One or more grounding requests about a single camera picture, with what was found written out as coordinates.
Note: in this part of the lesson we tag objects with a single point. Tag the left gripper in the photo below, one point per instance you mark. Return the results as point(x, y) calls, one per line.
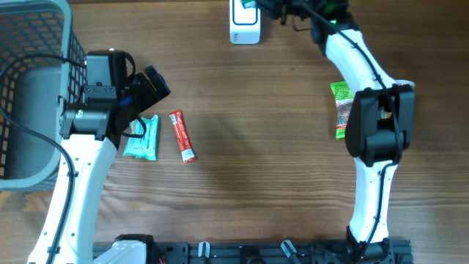
point(141, 80)

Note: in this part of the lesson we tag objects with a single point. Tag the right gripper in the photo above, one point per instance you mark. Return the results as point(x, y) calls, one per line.
point(279, 9)

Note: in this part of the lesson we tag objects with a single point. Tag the teal snack packet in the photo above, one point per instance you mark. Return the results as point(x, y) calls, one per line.
point(146, 146)

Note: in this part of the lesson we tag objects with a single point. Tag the red snack bar wrapper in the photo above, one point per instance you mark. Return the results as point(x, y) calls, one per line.
point(181, 133)

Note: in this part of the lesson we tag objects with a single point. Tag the green haribo candy bag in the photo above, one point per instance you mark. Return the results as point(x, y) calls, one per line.
point(343, 99)

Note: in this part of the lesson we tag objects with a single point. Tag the cup noodles container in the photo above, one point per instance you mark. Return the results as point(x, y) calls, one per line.
point(402, 82)

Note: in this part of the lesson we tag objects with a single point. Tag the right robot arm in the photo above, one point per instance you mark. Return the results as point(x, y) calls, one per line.
point(379, 129)

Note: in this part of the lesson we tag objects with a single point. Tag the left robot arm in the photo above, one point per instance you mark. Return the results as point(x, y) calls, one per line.
point(91, 128)

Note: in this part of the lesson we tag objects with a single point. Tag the white barcode scanner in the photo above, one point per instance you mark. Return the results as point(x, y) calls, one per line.
point(244, 24)

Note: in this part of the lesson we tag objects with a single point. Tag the grey plastic shopping basket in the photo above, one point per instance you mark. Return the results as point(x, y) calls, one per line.
point(42, 61)

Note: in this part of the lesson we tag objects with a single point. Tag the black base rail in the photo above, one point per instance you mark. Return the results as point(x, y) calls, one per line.
point(238, 253)

